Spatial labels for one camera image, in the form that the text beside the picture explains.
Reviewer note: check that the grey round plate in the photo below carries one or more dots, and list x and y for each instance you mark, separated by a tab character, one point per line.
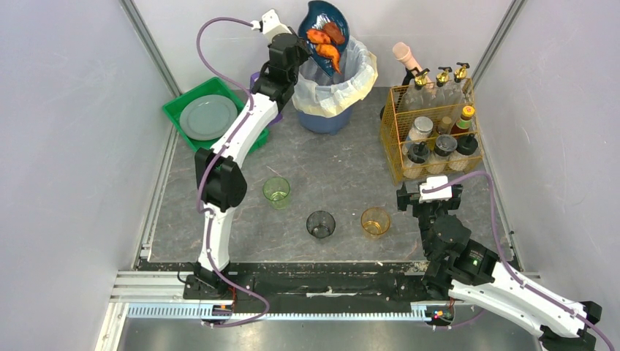
208	117

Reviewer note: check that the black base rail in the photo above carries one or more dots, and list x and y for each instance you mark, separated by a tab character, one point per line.
321	288

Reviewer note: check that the white cable duct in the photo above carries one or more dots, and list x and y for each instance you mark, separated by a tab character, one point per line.
218	313

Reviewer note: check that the white blue canister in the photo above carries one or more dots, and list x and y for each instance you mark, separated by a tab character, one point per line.
421	129

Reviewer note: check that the yellow wire basket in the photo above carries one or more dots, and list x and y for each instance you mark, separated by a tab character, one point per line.
396	125

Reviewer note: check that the red sauce bottle yellow cap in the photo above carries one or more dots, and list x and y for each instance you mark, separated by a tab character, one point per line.
464	122

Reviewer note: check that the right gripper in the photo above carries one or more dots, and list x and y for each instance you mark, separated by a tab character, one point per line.
411	199

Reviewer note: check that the dark grey glass cup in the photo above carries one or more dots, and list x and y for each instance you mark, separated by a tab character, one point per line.
320	224

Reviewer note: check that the amber glass cup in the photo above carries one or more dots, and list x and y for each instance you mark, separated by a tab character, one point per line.
375	222

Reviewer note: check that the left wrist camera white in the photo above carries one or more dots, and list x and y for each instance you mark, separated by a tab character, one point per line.
270	25

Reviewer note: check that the spice jar black lid beans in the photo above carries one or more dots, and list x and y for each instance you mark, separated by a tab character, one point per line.
467	145

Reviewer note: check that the spice jar black lid powder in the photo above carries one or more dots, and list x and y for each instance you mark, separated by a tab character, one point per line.
416	156

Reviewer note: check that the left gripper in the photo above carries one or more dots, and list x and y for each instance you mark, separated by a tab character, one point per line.
297	45

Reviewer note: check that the blue snack bag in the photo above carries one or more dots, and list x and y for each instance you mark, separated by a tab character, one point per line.
319	13

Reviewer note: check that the orange chicken wing on blue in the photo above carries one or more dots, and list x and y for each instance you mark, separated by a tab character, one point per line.
324	47

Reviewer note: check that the clear glass oil bottle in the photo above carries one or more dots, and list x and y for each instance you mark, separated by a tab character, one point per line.
439	92

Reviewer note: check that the white plastic bin liner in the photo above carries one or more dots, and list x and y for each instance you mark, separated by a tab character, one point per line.
318	94

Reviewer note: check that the blue trash bin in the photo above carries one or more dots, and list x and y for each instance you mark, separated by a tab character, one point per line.
325	125

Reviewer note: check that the glass oil bottle dark liquid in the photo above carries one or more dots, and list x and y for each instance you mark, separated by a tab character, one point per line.
416	94

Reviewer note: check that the black microphone stand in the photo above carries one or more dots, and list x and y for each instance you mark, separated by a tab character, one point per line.
409	76

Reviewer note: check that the green glass cup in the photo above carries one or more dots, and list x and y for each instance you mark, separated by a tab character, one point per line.
277	191

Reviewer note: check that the beige microphone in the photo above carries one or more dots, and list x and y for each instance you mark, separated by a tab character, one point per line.
403	53

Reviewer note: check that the brown chicken piece on blue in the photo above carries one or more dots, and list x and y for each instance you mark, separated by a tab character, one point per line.
334	32

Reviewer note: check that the glass oil bottle amber residue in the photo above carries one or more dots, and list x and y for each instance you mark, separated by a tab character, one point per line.
455	93

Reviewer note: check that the small yellow oil bottle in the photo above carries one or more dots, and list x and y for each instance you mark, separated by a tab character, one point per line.
443	126

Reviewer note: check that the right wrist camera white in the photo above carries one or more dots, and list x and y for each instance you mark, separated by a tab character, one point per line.
435	188

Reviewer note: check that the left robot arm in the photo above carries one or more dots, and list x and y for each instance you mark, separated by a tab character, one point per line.
221	184

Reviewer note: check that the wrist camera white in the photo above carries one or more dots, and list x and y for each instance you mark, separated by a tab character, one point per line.
270	25
435	188

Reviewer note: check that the purple metronome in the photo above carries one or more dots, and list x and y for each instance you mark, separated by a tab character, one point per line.
254	77

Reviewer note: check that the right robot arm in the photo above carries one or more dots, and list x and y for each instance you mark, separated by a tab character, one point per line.
463	269

